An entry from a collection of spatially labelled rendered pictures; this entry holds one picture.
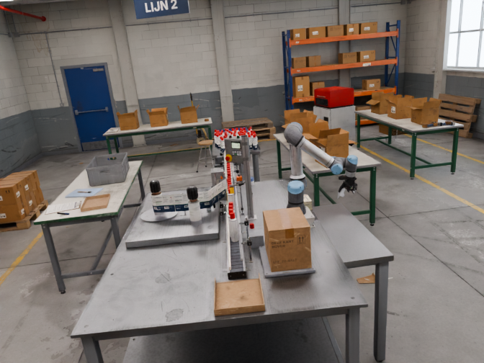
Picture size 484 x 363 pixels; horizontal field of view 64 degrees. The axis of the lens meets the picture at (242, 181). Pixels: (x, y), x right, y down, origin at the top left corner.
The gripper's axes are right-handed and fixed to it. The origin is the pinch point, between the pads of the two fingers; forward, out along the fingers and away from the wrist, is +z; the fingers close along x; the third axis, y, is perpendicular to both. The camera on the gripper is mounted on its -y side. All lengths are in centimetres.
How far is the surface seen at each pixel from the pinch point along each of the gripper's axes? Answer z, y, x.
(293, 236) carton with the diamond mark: -25, 48, -76
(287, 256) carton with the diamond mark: -13, 50, -81
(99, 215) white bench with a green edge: 44, -124, -176
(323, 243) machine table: 4, 34, -43
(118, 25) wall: 8, -830, -31
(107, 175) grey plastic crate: 55, -214, -157
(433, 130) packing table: 81, -169, 302
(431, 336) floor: 80, 85, 24
